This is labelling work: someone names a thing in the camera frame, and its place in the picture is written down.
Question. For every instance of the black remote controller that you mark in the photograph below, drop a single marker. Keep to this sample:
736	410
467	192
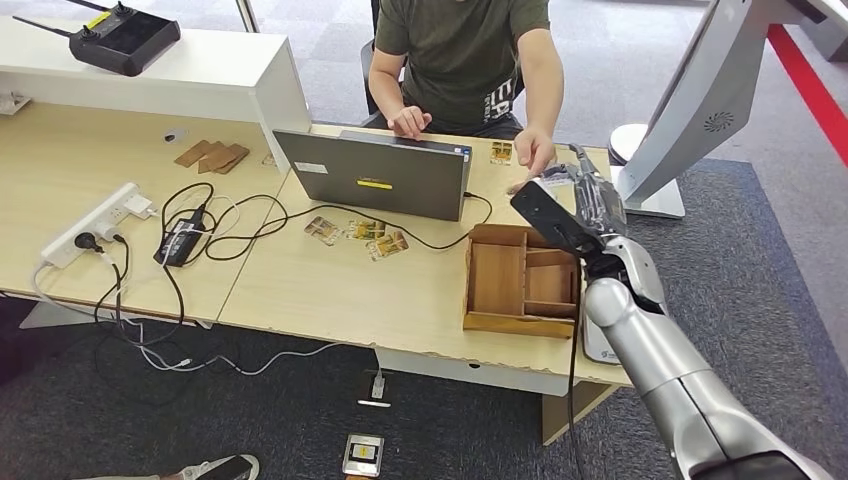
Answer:
126	43

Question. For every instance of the person's left forearm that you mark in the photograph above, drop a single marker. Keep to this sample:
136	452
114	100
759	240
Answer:
543	93

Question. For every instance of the wooden desk leg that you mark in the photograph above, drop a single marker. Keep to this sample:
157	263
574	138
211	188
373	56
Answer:
556	414

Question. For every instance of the grey laptop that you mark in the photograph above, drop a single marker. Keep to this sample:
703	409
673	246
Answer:
384	175

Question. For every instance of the person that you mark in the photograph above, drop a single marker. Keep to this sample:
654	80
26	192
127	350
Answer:
457	60

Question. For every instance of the black bracket wrist camera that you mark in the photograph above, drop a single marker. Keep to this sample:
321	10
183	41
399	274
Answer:
553	218

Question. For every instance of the brown cardboard piece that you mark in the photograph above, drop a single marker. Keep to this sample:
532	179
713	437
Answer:
191	154
240	156
217	159

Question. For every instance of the white object under shelf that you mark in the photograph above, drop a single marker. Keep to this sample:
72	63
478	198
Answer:
12	102

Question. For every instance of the person's left hand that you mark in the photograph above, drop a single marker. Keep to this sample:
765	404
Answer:
536	152

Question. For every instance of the person's right forearm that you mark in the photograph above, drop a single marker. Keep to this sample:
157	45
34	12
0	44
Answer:
385	86

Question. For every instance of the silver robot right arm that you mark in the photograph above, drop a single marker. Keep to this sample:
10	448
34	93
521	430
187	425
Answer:
662	371

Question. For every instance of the small white round object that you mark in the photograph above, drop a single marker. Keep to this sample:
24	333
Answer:
175	136

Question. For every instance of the floor outlet with white plug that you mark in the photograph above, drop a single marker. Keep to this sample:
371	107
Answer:
378	387

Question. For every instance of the grey card reader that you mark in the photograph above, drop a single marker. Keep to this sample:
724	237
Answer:
596	349

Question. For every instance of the white shoe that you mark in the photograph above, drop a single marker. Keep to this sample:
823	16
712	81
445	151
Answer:
248	462

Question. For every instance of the white counter shelf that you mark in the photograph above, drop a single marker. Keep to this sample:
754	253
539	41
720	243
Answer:
199	73

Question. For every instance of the white power strip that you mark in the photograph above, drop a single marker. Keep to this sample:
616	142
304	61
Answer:
86	228

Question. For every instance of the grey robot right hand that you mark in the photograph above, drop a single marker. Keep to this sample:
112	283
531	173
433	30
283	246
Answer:
599	205

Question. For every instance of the wooden desk organizer box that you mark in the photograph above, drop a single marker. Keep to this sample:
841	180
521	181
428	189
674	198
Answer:
497	278

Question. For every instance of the white desk panel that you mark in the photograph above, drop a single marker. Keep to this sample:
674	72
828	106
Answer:
464	371

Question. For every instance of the patterned room key card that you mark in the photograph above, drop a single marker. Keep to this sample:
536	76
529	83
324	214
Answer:
501	153
366	230
322	230
388	245

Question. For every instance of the silver device on floor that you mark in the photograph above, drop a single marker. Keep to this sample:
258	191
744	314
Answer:
363	455

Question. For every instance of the person's right hand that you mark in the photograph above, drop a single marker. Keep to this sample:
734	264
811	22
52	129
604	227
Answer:
409	122

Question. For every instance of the white charger plug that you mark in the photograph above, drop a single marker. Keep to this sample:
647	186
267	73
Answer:
140	206

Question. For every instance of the grey kiosk display stand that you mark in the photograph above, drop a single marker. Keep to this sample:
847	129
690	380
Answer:
709	86

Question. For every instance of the black laptop power adapter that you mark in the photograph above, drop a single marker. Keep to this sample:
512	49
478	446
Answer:
180	238

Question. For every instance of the white ID card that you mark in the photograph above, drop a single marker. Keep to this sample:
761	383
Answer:
556	177

